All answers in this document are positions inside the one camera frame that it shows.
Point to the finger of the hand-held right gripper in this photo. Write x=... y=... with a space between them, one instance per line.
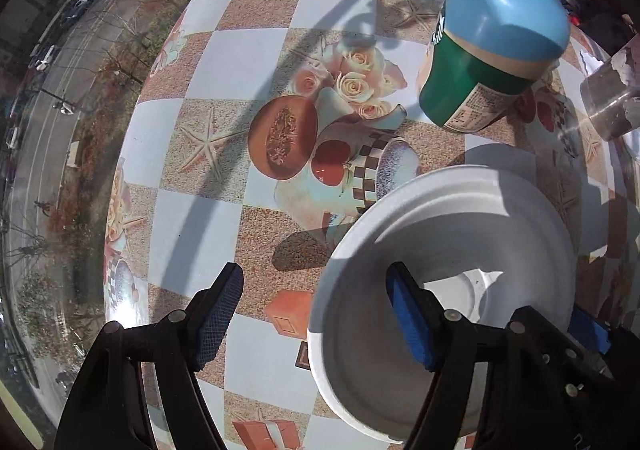
x=592 y=332

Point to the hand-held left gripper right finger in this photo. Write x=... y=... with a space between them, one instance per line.
x=410 y=325

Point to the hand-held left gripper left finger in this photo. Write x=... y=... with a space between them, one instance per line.
x=217 y=320

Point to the white bowl with grey rim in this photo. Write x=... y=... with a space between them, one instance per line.
x=450 y=230

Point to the checkered patterned tablecloth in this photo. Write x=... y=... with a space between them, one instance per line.
x=225 y=55

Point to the green jar with blue label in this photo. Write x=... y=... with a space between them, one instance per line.
x=480 y=30

